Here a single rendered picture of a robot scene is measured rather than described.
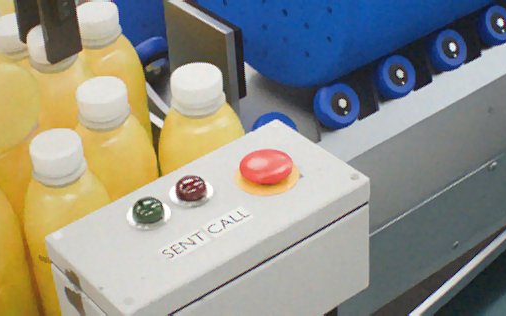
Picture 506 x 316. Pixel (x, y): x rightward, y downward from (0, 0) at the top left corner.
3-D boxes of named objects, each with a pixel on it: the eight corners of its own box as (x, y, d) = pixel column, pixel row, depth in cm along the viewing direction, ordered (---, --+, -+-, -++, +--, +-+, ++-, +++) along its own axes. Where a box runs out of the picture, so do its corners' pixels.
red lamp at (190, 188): (214, 195, 82) (213, 181, 81) (188, 209, 81) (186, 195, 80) (195, 180, 83) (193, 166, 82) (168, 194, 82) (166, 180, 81)
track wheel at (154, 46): (176, 43, 123) (166, 27, 123) (140, 60, 121) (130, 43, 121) (164, 63, 127) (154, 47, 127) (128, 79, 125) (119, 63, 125)
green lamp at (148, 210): (172, 217, 80) (170, 203, 79) (144, 232, 79) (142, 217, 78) (153, 202, 81) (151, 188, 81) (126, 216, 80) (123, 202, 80)
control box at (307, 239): (371, 287, 88) (371, 174, 82) (146, 422, 78) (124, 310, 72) (283, 224, 95) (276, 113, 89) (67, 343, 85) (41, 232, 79)
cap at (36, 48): (74, 61, 95) (72, 42, 94) (27, 66, 95) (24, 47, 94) (77, 37, 98) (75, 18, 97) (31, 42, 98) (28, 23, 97)
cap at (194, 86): (162, 97, 94) (159, 77, 93) (198, 76, 96) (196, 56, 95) (197, 115, 91) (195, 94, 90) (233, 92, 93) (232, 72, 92)
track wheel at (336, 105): (350, 72, 114) (339, 76, 116) (314, 90, 112) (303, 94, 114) (370, 115, 115) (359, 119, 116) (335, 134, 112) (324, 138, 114)
